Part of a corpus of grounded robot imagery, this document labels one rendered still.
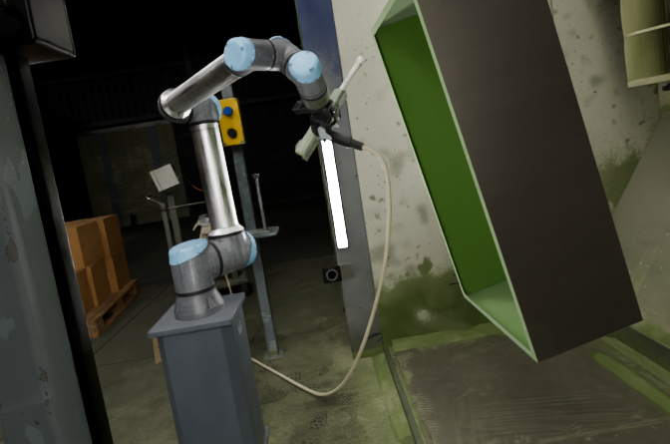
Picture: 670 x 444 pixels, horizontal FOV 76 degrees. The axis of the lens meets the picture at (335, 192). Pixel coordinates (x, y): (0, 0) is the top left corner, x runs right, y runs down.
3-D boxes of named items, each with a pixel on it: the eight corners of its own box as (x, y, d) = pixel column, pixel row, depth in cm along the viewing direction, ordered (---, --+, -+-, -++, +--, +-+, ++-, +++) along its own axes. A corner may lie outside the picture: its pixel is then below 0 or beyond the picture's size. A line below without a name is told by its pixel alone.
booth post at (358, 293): (350, 345, 260) (288, -48, 237) (379, 340, 260) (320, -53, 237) (353, 359, 242) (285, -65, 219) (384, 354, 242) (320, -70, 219)
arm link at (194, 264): (167, 290, 168) (159, 246, 166) (207, 276, 180) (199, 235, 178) (185, 295, 157) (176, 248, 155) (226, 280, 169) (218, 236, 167)
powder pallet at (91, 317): (61, 306, 447) (57, 293, 445) (141, 291, 459) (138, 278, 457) (-12, 360, 329) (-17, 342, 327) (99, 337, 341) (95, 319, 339)
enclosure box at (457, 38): (536, 267, 190) (450, 1, 176) (643, 320, 131) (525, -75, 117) (464, 296, 189) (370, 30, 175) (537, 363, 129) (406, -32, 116)
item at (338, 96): (345, 171, 144) (289, 149, 152) (347, 178, 148) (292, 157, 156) (406, 66, 160) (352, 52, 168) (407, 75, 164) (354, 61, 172)
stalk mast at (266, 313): (279, 351, 267) (232, 85, 250) (278, 355, 261) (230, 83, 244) (269, 352, 267) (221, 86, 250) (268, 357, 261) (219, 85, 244)
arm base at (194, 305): (167, 324, 159) (163, 298, 158) (183, 305, 178) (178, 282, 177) (218, 315, 160) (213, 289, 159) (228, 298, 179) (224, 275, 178)
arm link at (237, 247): (207, 276, 180) (169, 98, 175) (242, 263, 192) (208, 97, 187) (226, 278, 169) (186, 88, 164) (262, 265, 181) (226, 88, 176)
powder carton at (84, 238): (73, 262, 405) (65, 224, 402) (105, 256, 407) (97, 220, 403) (50, 273, 368) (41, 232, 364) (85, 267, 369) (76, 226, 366)
